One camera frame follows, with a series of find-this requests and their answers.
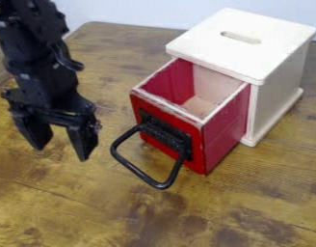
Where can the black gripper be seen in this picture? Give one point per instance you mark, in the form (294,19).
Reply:
(45,99)

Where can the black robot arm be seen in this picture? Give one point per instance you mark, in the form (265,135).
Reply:
(31,27)

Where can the red wooden drawer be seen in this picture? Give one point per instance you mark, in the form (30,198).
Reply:
(201,102)

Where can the white wooden box cabinet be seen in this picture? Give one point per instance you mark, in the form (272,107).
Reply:
(257,49)

